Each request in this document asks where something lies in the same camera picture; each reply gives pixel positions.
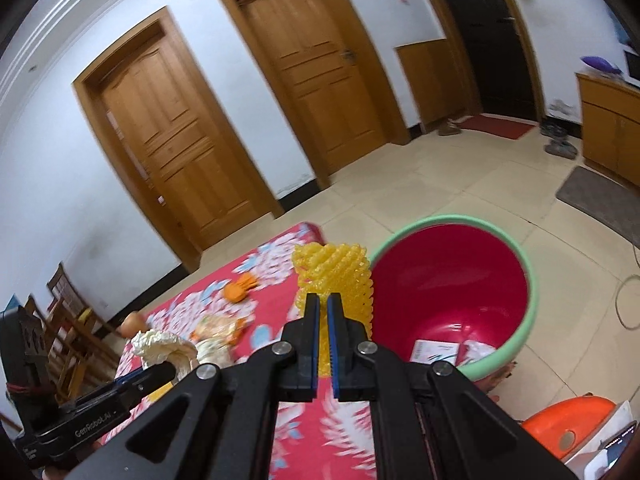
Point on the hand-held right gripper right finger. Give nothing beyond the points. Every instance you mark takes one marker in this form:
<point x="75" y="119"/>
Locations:
<point x="334" y="355"/>

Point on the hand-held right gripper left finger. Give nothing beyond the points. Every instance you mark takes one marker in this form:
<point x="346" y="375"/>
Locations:
<point x="315" y="355"/>

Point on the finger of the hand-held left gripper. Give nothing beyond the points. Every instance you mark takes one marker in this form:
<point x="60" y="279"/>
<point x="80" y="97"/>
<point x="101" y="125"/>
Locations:
<point x="155" y="374"/>

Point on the clear plastic wrapper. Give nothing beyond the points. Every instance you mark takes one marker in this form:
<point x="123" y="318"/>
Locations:
<point x="212" y="351"/>
<point x="217" y="330"/>

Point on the yellow foam fruit net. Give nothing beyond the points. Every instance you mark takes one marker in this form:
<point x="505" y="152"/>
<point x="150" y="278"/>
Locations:
<point x="345" y="270"/>

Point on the orange peel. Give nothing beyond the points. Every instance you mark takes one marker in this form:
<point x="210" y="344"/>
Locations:
<point x="237" y="291"/>

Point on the red bin with green rim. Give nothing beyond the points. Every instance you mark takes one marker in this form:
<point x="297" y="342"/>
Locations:
<point x="450" y="270"/>

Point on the apple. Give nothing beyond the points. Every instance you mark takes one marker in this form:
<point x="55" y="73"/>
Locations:
<point x="131" y="325"/>

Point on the red floral tablecloth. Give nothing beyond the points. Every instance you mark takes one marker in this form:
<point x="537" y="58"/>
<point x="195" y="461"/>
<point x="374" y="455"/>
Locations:
<point x="270" y="310"/>

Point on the wooden chair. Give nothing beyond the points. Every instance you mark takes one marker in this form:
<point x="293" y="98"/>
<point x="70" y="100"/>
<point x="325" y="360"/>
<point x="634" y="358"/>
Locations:
<point x="60" y="355"/>
<point x="62" y="285"/>

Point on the white paper card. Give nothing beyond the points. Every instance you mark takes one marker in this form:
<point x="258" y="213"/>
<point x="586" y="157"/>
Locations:
<point x="432" y="351"/>

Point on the crumpled white wrapper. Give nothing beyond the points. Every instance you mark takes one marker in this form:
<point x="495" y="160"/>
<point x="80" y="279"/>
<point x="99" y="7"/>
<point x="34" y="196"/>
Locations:
<point x="477" y="351"/>

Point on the orange plastic stool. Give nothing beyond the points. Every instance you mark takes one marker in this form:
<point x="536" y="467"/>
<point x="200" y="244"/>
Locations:
<point x="555" y="420"/>

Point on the wooden door with arched panel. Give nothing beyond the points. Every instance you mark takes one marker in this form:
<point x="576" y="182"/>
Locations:
<point x="170" y="130"/>

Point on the brown shoe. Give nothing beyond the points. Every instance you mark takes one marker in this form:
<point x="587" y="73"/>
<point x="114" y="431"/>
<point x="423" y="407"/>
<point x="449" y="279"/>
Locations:
<point x="448" y="128"/>

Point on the white power strip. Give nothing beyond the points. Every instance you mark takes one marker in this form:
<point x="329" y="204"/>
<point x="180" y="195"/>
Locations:
<point x="585" y="460"/>

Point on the red doormat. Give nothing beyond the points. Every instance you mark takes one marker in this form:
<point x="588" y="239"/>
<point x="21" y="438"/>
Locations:
<point x="495" y="126"/>

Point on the low wooden cabinet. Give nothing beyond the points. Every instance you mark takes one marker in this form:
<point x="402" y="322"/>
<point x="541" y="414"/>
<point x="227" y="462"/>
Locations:
<point x="430" y="85"/>

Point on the grey shoe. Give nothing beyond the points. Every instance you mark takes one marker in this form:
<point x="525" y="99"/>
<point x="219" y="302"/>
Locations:
<point x="560" y="148"/>

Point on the grey floor mat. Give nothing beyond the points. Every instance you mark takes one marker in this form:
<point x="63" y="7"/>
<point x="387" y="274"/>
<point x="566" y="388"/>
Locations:
<point x="600" y="200"/>

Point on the dark shoes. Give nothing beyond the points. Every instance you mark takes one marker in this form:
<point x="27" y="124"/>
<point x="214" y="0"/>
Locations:
<point x="552" y="129"/>

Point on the dark door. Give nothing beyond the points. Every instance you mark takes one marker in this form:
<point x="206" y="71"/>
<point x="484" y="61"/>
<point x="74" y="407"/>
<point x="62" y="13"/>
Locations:
<point x="485" y="45"/>

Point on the wooden sideboard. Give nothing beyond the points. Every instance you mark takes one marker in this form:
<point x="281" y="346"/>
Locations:
<point x="610" y="125"/>

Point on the purple bag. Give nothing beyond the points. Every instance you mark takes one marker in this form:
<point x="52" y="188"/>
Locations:
<point x="597" y="64"/>

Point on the black monitor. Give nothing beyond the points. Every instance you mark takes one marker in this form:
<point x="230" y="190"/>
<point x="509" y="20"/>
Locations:
<point x="633" y="69"/>

